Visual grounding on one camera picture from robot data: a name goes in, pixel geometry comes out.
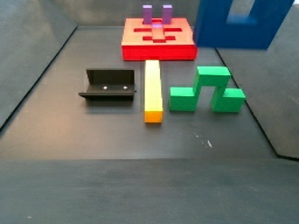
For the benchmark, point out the blue U-shaped block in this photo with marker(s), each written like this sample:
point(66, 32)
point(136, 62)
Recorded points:
point(221, 30)

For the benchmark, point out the red slotted board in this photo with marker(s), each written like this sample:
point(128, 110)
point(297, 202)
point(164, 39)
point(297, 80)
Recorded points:
point(157, 41)

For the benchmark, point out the yellow long bar block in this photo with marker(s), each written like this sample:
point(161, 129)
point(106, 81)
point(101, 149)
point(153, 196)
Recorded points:
point(153, 109)

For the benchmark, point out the green arch-shaped block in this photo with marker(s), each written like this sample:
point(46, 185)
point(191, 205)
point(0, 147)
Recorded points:
point(225, 100)

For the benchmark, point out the purple U-shaped block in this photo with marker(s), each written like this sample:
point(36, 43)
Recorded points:
point(146, 14)

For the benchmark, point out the black angled bracket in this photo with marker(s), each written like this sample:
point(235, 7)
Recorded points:
point(109, 83)

